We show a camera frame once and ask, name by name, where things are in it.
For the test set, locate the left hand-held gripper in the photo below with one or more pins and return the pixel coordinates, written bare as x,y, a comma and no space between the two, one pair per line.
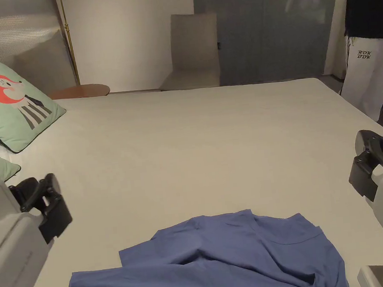
6,238

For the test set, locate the green cushion with fox print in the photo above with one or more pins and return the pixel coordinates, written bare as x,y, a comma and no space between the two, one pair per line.
12,100

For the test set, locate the beige padded headboard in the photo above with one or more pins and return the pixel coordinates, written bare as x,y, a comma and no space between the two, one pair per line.
42,60

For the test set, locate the brass floor lamp pole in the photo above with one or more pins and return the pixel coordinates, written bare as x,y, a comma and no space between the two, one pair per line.
69,36

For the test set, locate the bed with beige sheet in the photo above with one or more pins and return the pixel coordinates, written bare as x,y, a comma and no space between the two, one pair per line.
191,143

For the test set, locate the grey door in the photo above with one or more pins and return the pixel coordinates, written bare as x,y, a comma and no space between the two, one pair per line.
261,30

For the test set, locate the blue shirt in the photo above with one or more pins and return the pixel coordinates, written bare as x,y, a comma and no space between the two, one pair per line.
224,259

